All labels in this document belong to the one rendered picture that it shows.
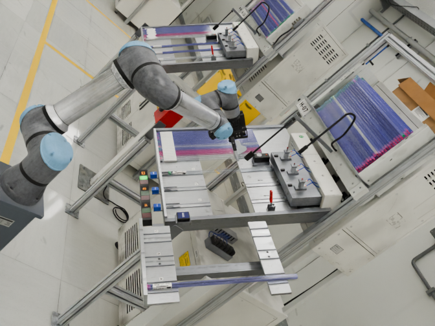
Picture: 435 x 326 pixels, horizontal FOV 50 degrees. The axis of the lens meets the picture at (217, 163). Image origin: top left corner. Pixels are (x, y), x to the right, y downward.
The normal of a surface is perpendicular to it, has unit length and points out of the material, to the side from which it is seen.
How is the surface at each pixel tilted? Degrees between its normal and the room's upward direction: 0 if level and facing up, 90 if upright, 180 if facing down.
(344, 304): 90
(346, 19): 90
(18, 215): 90
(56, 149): 7
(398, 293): 90
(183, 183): 43
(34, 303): 0
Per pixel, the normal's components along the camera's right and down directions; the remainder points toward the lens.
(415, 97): -0.53, -0.58
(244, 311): 0.18, 0.59
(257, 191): 0.07, -0.81
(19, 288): 0.72, -0.62
